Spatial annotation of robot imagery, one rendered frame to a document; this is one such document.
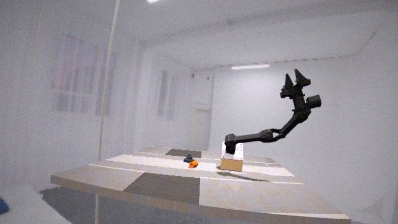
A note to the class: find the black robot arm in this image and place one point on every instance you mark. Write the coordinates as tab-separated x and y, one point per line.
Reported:
301	112

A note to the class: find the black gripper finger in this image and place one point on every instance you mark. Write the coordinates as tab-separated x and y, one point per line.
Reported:
288	81
299	76

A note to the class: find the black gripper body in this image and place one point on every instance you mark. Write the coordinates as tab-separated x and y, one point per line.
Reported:
299	86

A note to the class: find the black shaft on round pedestal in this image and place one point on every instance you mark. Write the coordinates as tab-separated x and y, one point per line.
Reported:
188	159

